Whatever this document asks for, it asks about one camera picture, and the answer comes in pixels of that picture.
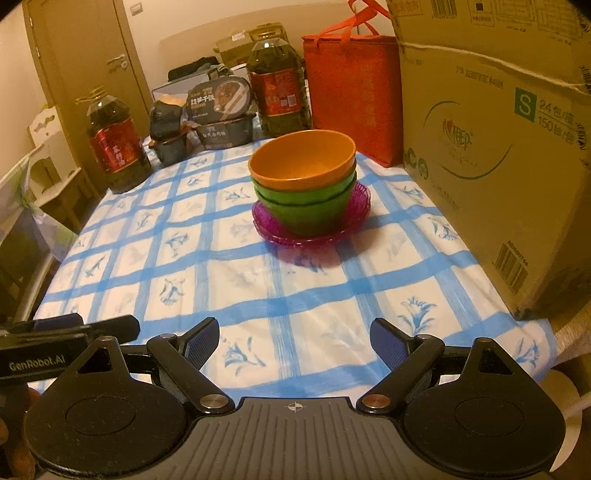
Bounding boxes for small black food container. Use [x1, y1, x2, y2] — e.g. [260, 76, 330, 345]
[152, 131, 190, 167]

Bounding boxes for cooking oil bottle red label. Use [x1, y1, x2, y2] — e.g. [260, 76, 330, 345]
[85, 88, 153, 195]
[247, 28, 311, 137]

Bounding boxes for wooden door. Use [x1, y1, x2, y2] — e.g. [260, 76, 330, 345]
[23, 0, 153, 195]

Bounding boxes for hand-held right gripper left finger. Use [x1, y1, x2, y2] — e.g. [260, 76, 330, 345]
[76, 317, 235, 415]

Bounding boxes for large brown cardboard box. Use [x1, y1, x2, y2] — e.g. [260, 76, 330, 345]
[385, 0, 591, 319]

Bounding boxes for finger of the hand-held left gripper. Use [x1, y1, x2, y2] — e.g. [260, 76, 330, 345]
[9, 313, 86, 334]
[85, 315, 140, 345]

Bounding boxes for black instant meal box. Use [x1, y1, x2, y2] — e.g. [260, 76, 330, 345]
[194, 113, 256, 149]

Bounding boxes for light blue paper box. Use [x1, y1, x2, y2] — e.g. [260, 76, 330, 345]
[151, 69, 222, 109]

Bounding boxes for purple translucent plastic plate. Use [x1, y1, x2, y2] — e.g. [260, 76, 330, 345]
[253, 182, 371, 236]
[253, 191, 370, 244]
[253, 187, 371, 241]
[254, 196, 368, 248]

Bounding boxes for orange plastic bowl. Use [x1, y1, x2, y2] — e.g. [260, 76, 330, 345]
[249, 129, 357, 191]

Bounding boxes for red tote bag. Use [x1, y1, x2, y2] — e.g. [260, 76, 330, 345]
[302, 0, 407, 168]

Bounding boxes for white wooden chair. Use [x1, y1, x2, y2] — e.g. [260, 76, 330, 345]
[25, 106, 100, 232]

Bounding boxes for green plastic bowl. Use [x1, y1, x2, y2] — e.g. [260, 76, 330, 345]
[252, 168, 358, 206]
[255, 182, 358, 236]

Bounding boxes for white round stool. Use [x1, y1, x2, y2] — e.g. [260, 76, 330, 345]
[542, 369, 583, 467]

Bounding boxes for boxed food containers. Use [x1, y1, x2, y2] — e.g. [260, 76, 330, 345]
[186, 76, 252, 123]

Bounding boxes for blue checked floral tablecloth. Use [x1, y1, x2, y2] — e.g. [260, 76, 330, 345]
[34, 134, 557, 388]

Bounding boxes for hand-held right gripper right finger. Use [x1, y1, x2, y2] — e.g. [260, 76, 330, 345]
[356, 317, 515, 415]

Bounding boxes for small brown cardboard box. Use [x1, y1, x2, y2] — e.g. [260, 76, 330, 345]
[213, 31, 259, 65]

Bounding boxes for black bag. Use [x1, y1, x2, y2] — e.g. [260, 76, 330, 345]
[167, 56, 219, 80]

